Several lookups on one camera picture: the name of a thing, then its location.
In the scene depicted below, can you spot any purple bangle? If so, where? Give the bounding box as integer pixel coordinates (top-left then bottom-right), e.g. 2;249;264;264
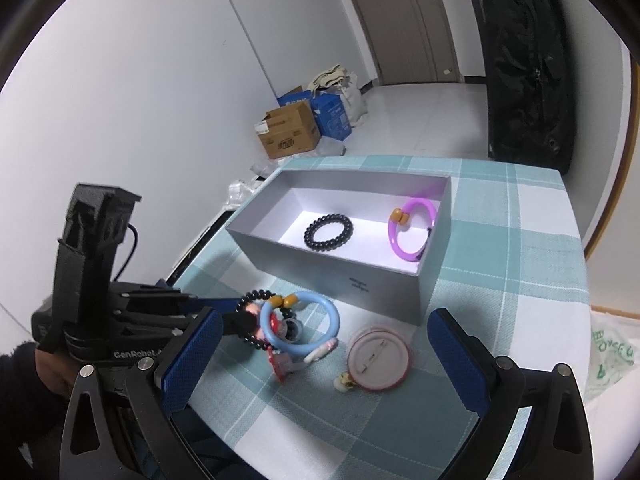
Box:
387;197;440;262

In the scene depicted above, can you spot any green printed plastic bag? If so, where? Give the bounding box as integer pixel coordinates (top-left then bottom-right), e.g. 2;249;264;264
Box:
582;307;640;406

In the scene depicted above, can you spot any beige tote bag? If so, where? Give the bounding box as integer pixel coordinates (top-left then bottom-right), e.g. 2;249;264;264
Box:
307;65;358;95

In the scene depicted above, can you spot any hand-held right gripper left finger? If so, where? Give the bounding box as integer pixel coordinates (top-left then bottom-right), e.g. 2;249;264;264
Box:
59;307;224;480

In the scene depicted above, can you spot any white cabinet with wood trim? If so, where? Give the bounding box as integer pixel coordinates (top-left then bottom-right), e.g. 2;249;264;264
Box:
584;42;640;261

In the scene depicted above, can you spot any person's left hand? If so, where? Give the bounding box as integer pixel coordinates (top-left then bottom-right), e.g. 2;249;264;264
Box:
34;351;82;403

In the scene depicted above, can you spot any white round toy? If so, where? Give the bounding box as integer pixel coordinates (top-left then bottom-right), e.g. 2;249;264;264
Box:
347;327;412;392

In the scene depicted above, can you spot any grey cardboard box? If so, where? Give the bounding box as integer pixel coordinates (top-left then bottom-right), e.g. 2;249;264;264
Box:
225;167;453;328

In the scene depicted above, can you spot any white plastic parcel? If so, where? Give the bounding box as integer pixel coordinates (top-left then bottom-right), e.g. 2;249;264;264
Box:
227;179;263;209

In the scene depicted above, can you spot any blue carton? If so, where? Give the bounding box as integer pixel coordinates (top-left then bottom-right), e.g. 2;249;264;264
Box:
276;87;313;111
311;92;352;139

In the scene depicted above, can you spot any brown cardboard box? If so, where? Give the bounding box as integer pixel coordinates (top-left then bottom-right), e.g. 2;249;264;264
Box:
253;101;321;160

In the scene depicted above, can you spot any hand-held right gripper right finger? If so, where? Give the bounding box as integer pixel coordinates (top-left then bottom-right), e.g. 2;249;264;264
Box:
428;308;596;480

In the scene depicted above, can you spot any black bead bracelet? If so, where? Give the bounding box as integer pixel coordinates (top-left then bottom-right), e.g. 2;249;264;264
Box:
303;214;353;251
235;288;301;352

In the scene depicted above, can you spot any grey plastic parcel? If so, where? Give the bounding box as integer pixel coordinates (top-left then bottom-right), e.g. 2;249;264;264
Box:
250;157;283;181

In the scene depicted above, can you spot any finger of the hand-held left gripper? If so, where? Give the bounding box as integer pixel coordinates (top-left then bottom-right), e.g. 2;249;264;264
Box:
116;307;260;345
116;280;243;313

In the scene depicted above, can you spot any person's left forearm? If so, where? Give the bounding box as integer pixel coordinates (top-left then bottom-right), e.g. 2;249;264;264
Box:
0;342;67;480

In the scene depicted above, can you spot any large black bag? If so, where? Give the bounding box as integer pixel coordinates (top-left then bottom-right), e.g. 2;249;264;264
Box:
480;0;576;176

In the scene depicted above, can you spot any grey door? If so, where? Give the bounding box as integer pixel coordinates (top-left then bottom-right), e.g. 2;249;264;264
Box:
335;0;458;86

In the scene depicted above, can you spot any teal checked tablecloth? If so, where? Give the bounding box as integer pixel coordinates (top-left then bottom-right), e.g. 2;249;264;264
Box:
167;155;593;480

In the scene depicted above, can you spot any red and pink keychain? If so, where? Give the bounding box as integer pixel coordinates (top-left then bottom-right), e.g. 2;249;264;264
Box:
252;302;341;385

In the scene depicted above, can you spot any light blue bangle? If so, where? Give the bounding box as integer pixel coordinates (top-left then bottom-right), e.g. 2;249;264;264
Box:
259;291;341;356

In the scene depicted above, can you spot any white sack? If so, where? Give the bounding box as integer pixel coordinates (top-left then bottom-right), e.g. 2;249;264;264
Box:
340;82;368;127

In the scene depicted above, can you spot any black cable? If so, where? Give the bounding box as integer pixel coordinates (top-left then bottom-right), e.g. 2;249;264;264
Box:
113;223;140;282

